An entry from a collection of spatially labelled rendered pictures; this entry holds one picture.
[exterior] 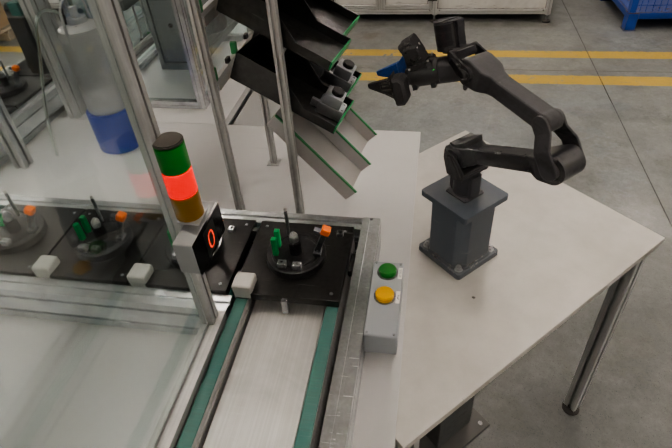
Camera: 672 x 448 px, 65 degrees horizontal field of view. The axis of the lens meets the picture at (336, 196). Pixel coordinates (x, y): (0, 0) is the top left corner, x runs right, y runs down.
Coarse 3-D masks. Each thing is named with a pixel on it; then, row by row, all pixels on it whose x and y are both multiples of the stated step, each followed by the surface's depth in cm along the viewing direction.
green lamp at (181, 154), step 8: (184, 144) 84; (160, 152) 82; (168, 152) 82; (176, 152) 82; (184, 152) 84; (160, 160) 83; (168, 160) 82; (176, 160) 83; (184, 160) 84; (160, 168) 84; (168, 168) 83; (176, 168) 84; (184, 168) 85
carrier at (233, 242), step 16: (224, 224) 134; (240, 224) 134; (256, 224) 135; (224, 240) 129; (240, 240) 129; (224, 256) 125; (240, 256) 125; (208, 272) 121; (224, 272) 121; (224, 288) 117
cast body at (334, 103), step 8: (328, 88) 124; (336, 88) 123; (328, 96) 123; (336, 96) 123; (344, 96) 124; (312, 104) 127; (320, 104) 125; (328, 104) 124; (336, 104) 124; (344, 104) 127; (320, 112) 126; (328, 112) 126; (336, 112) 125; (336, 120) 127
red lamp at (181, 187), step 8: (168, 176) 85; (176, 176) 85; (184, 176) 85; (192, 176) 87; (168, 184) 86; (176, 184) 85; (184, 184) 86; (192, 184) 87; (168, 192) 87; (176, 192) 86; (184, 192) 87; (192, 192) 88
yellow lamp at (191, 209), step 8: (176, 200) 88; (184, 200) 88; (192, 200) 88; (200, 200) 91; (176, 208) 89; (184, 208) 89; (192, 208) 89; (200, 208) 91; (176, 216) 91; (184, 216) 90; (192, 216) 90; (200, 216) 91
